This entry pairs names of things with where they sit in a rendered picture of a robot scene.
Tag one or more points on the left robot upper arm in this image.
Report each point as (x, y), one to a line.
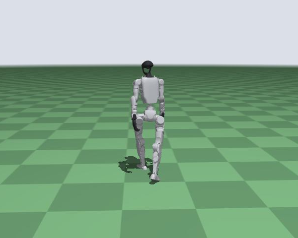
(136, 84)

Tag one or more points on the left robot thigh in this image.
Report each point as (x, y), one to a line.
(139, 124)

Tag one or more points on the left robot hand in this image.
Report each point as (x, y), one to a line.
(134, 122)

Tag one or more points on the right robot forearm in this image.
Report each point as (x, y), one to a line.
(161, 107)

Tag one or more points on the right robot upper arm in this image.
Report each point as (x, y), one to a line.
(161, 89)

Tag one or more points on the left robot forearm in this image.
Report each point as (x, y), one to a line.
(134, 106)

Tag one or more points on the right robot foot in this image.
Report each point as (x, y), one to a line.
(154, 177)

